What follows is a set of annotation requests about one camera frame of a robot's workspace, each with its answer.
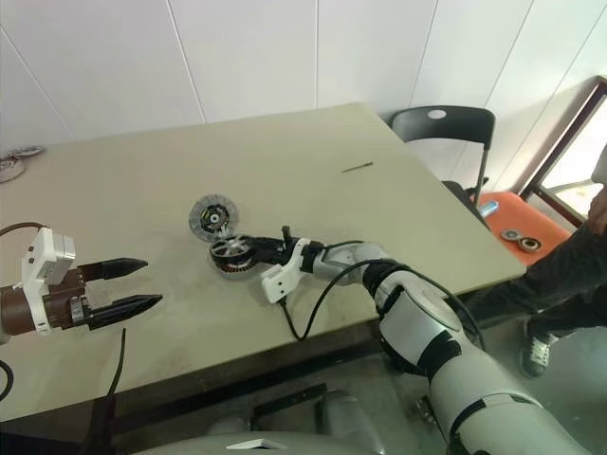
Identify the black motor stator ring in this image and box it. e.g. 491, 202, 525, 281
208, 234, 263, 275

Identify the ribbed metal piece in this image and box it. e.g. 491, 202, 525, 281
414, 395, 435, 428

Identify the black left camera cable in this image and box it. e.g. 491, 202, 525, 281
0, 221, 45, 403

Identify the dark metal table frame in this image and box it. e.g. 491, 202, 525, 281
94, 326, 404, 428

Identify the dark door frame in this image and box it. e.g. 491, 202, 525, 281
519, 75, 607, 224

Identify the black flat bar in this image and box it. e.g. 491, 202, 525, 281
252, 381, 329, 430

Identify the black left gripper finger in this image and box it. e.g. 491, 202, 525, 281
93, 257, 150, 282
88, 293, 165, 331

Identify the grey toothed disc part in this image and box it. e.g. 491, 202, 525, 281
188, 194, 241, 243

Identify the black plastic chair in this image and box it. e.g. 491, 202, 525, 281
389, 104, 497, 214

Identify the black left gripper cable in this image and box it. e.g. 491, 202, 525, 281
104, 327, 128, 402

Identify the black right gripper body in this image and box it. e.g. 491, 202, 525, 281
259, 226, 305, 267

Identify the orange stool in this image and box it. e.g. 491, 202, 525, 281
476, 190, 582, 266

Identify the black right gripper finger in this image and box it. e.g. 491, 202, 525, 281
238, 234, 275, 264

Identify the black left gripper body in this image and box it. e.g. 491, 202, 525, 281
41, 263, 114, 332

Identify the standing bystander person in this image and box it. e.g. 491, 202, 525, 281
467, 141, 607, 379

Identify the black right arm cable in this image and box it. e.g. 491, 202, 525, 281
282, 258, 487, 352

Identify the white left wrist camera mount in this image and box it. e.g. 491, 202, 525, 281
12, 226, 77, 337

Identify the bystander bare hand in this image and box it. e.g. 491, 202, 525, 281
587, 187, 607, 224

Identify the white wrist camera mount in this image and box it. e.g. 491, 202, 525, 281
259, 239, 315, 305
12, 226, 77, 337

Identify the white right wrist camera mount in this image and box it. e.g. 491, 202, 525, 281
259, 239, 315, 305

